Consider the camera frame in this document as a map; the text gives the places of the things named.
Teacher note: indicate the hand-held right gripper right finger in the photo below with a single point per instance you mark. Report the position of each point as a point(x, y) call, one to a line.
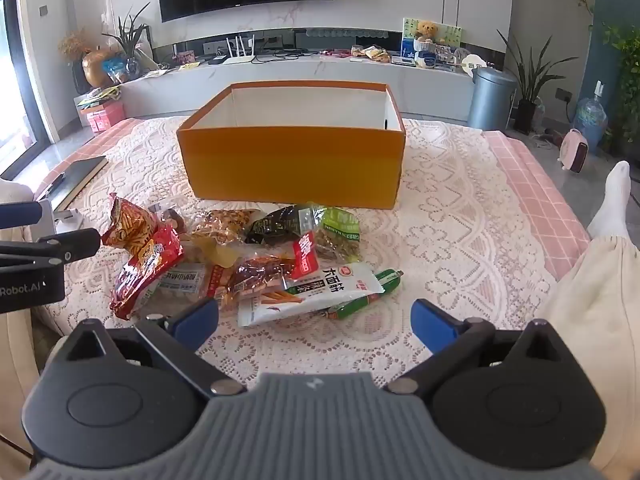
point(432, 322)

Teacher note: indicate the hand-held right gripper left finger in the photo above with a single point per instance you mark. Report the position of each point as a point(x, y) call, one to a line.
point(192, 317)

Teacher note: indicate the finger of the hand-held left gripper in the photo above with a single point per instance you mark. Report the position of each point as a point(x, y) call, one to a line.
point(75, 243)
point(20, 213)

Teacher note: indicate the clear bread packet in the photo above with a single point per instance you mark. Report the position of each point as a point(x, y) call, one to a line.
point(182, 282)

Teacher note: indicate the orange striped snack packet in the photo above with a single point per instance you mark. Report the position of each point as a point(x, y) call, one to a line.
point(127, 225)

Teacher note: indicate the red snack packet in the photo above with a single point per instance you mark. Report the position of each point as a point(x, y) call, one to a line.
point(145, 275)

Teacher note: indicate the clear red-label snack packet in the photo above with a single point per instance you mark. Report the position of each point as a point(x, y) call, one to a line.
point(260, 272)

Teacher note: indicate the white snack packet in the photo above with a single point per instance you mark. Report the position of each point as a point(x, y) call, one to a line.
point(320, 287)

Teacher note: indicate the light green snack packet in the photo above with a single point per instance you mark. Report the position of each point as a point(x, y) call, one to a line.
point(340, 227)

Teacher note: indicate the orange cardboard box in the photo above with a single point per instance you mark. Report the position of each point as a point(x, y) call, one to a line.
point(290, 170)

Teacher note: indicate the black notebook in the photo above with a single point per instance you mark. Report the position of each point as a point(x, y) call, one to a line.
point(75, 175)

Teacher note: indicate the green sausage stick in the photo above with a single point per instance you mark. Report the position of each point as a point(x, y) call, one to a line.
point(370, 297)

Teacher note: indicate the small brown snack packet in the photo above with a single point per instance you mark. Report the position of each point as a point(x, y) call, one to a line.
point(170, 218)

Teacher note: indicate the clear peanut packet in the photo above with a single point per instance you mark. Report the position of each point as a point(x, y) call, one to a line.
point(225, 222)

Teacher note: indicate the dark green snack packet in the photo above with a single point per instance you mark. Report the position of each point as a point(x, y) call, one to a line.
point(277, 225)

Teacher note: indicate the pink box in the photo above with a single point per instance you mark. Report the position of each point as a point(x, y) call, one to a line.
point(105, 115)

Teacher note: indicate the stack of papers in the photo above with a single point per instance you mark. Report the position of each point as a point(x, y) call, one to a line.
point(97, 95)

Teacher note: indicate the golden brown vase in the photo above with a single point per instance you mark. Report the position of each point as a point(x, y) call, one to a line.
point(92, 71)

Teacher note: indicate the person's right leg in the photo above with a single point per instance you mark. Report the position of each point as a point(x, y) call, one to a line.
point(600, 310)

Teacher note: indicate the blue snack bag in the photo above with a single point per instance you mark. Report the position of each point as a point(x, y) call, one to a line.
point(114, 68)

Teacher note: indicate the dried flower bunch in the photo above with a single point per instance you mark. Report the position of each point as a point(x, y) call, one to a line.
point(75, 44)

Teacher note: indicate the long-leaf plant in glass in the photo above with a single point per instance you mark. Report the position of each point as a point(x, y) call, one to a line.
point(129, 35)

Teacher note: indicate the white sock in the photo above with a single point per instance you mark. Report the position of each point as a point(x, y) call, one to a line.
point(612, 200)

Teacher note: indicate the pink heater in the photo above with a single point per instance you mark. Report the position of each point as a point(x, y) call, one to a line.
point(572, 152)

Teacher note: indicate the grey trash can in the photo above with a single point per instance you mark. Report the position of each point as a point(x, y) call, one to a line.
point(492, 100)

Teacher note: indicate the potted plant in black pot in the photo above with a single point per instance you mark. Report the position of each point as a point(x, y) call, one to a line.
point(527, 112)

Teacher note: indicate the white router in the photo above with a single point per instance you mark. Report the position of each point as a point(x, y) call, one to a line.
point(240, 59)

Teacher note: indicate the blue water bottle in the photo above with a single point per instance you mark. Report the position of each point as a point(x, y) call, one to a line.
point(590, 117)

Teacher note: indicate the white marble console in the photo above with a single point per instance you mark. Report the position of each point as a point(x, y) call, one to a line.
point(310, 72)

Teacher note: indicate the blue carton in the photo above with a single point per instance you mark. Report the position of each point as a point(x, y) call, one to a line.
point(408, 49)

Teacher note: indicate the yellow snack bags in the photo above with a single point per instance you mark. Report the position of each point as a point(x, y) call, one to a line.
point(372, 53)

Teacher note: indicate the green patterned board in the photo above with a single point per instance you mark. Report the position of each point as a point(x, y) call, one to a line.
point(450, 35)

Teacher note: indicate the brown teddy bear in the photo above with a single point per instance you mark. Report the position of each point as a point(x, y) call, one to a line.
point(426, 30)

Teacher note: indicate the green leafy plant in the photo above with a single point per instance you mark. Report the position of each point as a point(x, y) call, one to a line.
point(627, 60)

